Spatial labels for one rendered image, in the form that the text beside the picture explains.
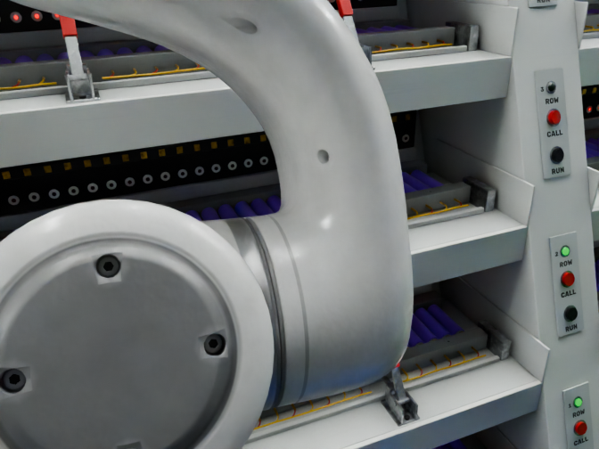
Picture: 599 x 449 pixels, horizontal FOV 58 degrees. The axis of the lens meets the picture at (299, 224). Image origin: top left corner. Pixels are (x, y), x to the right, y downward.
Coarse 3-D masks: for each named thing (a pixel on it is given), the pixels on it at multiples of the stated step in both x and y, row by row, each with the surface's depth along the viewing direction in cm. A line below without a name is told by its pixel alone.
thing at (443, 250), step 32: (448, 160) 74; (480, 160) 68; (160, 192) 65; (192, 192) 66; (480, 192) 66; (512, 192) 64; (0, 224) 60; (448, 224) 63; (480, 224) 63; (512, 224) 63; (416, 256) 58; (448, 256) 60; (480, 256) 62; (512, 256) 64
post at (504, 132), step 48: (480, 0) 63; (528, 48) 61; (576, 48) 63; (528, 96) 61; (576, 96) 63; (432, 144) 77; (480, 144) 68; (528, 144) 62; (576, 144) 64; (576, 192) 65; (528, 240) 63; (480, 288) 73; (528, 288) 65; (576, 336) 66; (576, 384) 67; (528, 432) 70
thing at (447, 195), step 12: (408, 192) 66; (420, 192) 66; (432, 192) 66; (444, 192) 66; (456, 192) 67; (468, 192) 68; (408, 204) 65; (420, 204) 65; (432, 204) 66; (444, 204) 66; (456, 204) 68; (468, 204) 66
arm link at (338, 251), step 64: (64, 0) 19; (128, 0) 18; (192, 0) 18; (256, 0) 18; (320, 0) 18; (256, 64) 19; (320, 64) 18; (320, 128) 19; (384, 128) 19; (320, 192) 20; (384, 192) 19; (320, 256) 19; (384, 256) 19; (320, 320) 19; (384, 320) 20; (320, 384) 20
